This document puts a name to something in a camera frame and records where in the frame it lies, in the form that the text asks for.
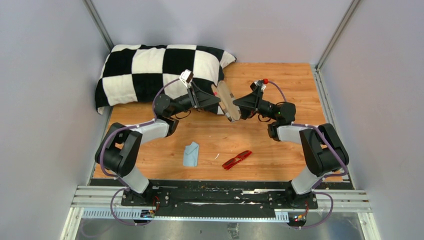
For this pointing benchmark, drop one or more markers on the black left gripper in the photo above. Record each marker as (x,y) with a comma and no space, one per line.
(197,97)

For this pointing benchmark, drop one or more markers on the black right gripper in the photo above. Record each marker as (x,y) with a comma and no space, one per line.
(250,101)

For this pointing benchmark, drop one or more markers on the beige plaid glasses case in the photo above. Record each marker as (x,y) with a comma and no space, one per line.
(226,105)

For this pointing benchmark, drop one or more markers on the red sunglasses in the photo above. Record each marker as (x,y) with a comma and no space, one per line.
(236,160)

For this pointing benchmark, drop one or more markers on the light blue cleaning cloth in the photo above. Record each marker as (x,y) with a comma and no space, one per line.
(191,155)

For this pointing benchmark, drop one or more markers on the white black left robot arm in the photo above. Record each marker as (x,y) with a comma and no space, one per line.
(118,151)

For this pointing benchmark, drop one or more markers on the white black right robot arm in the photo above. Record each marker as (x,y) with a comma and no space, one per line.
(324,153)

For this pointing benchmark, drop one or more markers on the black and white checkered pillow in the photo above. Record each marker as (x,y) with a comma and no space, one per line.
(136,73)

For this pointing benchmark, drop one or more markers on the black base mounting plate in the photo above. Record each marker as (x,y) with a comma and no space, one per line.
(223,192)

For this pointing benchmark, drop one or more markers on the aluminium rail frame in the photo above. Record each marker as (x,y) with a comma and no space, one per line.
(111,203)

